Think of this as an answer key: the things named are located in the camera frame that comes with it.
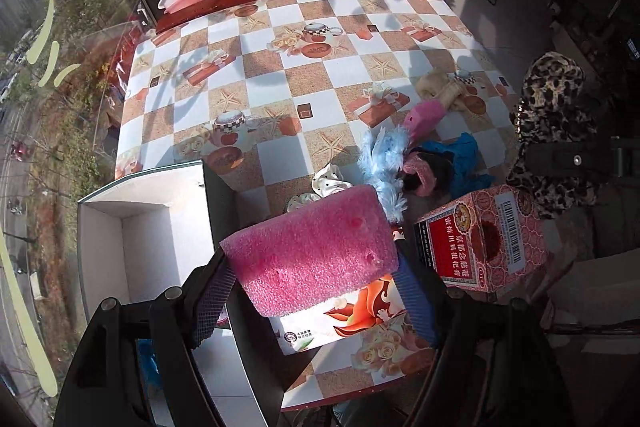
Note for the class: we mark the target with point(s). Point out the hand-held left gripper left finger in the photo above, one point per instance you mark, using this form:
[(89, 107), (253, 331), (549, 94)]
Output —
[(212, 302)]

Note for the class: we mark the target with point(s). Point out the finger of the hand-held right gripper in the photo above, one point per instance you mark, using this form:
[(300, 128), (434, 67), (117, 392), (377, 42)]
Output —
[(560, 162)]

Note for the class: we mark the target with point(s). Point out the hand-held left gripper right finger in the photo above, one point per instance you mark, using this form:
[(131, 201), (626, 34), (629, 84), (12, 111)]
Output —
[(415, 302)]

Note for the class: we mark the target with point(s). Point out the leopard print cloth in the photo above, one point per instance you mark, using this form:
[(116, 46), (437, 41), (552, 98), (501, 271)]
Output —
[(550, 107)]

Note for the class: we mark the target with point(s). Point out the black and white box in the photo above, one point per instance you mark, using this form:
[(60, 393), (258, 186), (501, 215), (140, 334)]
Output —
[(150, 257)]

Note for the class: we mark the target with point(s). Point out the pink sponge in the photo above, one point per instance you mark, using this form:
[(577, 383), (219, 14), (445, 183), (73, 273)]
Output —
[(310, 252)]

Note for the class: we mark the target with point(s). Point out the pink plush cylinder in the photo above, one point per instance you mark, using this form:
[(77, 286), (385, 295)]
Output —
[(425, 119)]

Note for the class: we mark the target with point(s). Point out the light blue fluffy toy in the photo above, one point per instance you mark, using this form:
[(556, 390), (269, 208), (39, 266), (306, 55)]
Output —
[(382, 157)]

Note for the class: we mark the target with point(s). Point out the floral tissue box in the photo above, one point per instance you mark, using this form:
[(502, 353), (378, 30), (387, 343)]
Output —
[(350, 322)]

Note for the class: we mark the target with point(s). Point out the red patterned medicine box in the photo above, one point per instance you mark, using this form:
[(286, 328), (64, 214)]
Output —
[(480, 237)]

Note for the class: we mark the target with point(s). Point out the blue cloth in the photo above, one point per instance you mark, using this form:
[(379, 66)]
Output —
[(462, 157)]

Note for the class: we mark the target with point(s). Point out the pink and black plush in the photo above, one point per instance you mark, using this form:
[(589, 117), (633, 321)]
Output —
[(425, 174)]

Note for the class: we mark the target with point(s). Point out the beige plush toy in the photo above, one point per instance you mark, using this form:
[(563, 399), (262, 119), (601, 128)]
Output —
[(442, 89)]

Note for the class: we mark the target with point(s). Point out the white polka dot cloth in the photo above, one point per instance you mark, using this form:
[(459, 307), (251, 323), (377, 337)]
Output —
[(327, 184)]

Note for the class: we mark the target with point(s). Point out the checkered printed tablecloth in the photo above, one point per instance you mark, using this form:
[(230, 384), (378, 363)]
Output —
[(310, 77)]

